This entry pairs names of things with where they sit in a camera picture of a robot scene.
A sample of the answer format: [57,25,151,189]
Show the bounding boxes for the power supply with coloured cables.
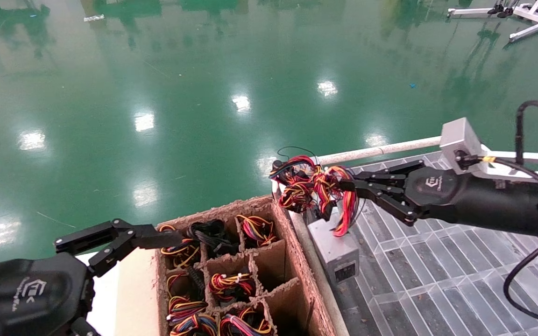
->
[157,224,200,270]
[207,272,256,304]
[166,296,219,336]
[235,214,277,248]
[219,310,273,336]
[307,164,361,286]
[165,267,206,299]

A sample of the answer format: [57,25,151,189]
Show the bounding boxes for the colourful wire harness bundle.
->
[268,146,326,220]

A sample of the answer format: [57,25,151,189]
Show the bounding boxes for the white board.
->
[77,251,121,336]

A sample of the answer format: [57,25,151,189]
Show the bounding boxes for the beige cardboard sheet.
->
[116,246,161,336]

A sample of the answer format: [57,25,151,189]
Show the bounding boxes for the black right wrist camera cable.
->
[456,99,538,328]

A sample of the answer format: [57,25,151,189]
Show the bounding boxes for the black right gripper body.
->
[407,166,538,238]

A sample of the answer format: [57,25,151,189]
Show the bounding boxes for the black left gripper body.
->
[0,253,96,336]

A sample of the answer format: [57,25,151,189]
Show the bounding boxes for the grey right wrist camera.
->
[439,117,538,182]

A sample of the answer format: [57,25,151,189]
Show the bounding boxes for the white stand base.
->
[446,0,538,43]

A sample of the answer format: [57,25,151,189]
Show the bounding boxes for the power supply with black cables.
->
[186,219,241,258]

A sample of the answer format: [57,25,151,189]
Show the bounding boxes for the clear plastic divider tray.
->
[318,149,538,336]

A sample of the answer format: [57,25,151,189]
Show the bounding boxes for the brown cardboard divider box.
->
[155,195,340,336]

